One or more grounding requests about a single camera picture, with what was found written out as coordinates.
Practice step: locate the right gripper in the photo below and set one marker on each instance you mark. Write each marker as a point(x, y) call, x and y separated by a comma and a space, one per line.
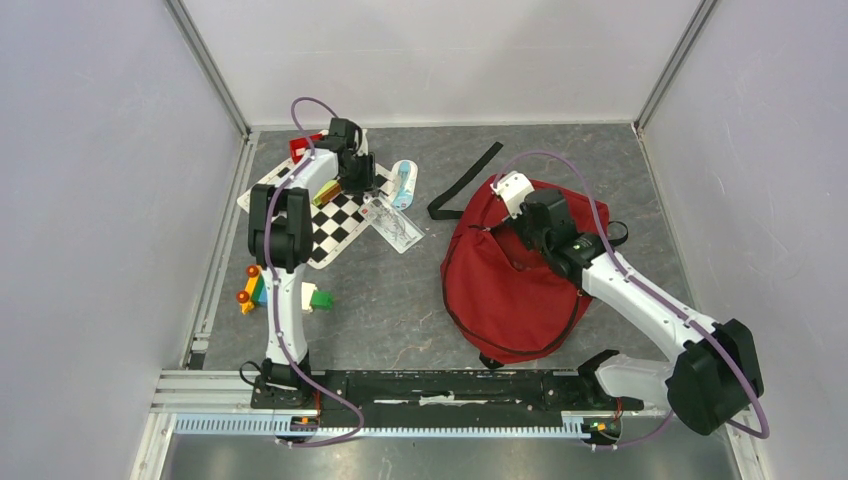
point(516, 224)

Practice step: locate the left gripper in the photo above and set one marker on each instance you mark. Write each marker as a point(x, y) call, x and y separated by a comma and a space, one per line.
point(367, 183)

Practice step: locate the light blue pamphlet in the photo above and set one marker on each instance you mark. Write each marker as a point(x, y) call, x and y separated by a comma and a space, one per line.
point(406, 173)

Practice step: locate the black white chess mat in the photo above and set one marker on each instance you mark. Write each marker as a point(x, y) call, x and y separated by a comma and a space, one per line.
point(338, 223)

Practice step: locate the clear plastic packet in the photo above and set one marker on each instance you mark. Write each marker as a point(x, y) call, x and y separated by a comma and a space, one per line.
point(391, 224)

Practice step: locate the red backpack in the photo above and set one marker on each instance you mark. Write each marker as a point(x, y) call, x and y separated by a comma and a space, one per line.
point(511, 303)

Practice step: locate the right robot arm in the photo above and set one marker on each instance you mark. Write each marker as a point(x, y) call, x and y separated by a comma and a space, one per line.
point(711, 375)

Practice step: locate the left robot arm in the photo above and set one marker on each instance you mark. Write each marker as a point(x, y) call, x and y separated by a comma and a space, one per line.
point(280, 237)

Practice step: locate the colourful toy block cluster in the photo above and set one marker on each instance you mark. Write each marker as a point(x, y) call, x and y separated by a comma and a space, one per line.
point(327, 193)

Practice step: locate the red plastic box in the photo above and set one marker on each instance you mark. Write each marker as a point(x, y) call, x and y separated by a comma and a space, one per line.
point(300, 146)

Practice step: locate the toy block train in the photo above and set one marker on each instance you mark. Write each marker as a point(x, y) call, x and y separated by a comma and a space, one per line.
point(254, 294)

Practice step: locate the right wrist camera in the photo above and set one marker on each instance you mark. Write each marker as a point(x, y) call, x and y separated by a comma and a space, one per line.
point(512, 189)

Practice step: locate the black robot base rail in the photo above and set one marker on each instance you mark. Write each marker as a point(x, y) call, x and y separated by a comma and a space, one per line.
point(443, 399)

